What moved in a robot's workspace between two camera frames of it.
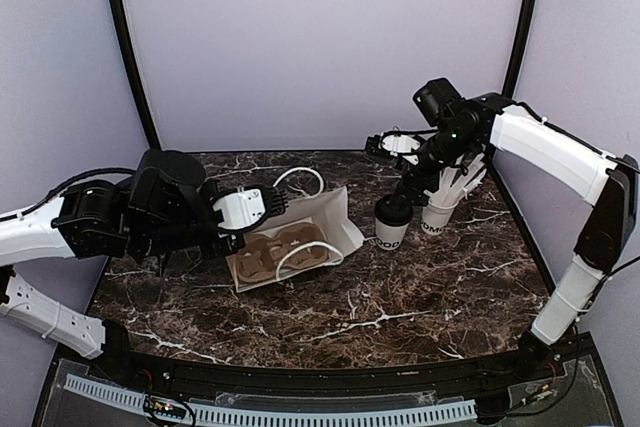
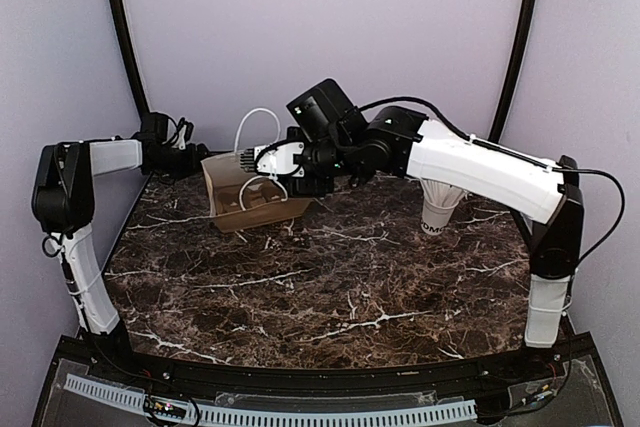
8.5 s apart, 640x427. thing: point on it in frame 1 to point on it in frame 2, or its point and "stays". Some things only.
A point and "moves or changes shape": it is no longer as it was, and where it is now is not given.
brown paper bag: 315,234 moves or changes shape
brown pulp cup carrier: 261,257 moves or changes shape
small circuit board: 164,408 stays
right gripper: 407,186 to 309,187
